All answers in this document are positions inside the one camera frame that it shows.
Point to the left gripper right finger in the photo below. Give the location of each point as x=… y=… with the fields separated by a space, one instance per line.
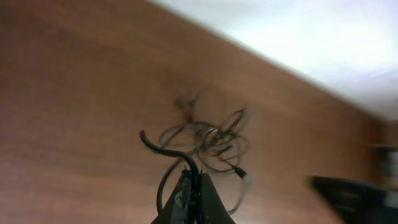
x=211 y=209

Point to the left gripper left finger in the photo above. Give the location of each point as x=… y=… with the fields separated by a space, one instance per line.
x=178 y=209

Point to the black USB cable short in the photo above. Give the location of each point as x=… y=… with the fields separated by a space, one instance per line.
x=220 y=148

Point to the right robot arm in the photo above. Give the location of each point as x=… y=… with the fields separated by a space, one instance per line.
x=355 y=202

